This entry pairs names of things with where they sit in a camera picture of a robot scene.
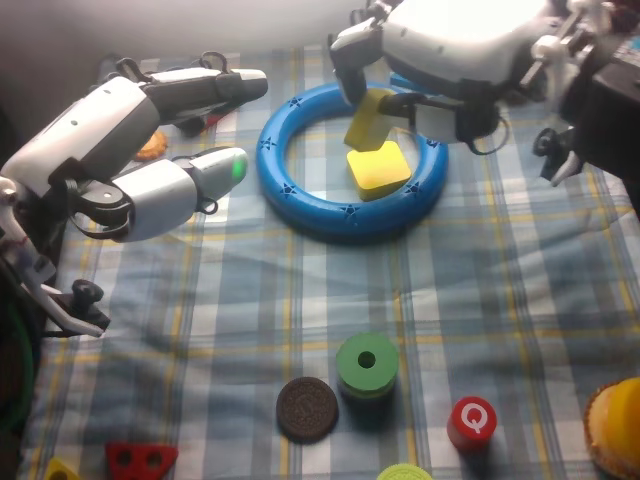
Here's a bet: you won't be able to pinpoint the yellow square block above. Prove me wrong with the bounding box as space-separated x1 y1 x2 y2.
343 88 397 152
346 140 413 203

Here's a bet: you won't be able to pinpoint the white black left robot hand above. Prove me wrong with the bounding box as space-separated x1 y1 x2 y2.
0 52 269 245

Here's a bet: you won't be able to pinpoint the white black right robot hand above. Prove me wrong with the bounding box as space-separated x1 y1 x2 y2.
327 0 562 146

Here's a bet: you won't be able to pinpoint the small yellow block with hole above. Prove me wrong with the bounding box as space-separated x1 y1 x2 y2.
44 457 82 480

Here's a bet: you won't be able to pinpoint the orange toy cupcake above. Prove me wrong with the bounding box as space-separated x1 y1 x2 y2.
582 376 640 480

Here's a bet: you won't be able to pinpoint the blue plaid table cloth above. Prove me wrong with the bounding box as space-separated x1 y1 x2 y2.
22 42 640 480

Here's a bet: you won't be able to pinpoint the green cylinder with hole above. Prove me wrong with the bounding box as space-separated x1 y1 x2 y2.
334 331 401 401

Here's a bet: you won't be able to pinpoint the red cylinder with letter Q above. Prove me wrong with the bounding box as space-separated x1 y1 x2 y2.
446 395 498 452

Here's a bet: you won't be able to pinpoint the green sandwich cookie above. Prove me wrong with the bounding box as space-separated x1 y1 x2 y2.
375 463 433 480

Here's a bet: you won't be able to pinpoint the red triangle block with holes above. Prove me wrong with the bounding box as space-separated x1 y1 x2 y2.
104 442 180 480

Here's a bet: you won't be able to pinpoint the blue plastic ring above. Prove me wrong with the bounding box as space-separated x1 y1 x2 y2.
254 82 450 245

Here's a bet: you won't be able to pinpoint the chocolate sandwich cookie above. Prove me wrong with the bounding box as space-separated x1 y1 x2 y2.
275 376 340 444

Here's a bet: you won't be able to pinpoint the brown round biscuit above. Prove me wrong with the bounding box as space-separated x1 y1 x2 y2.
133 130 169 163

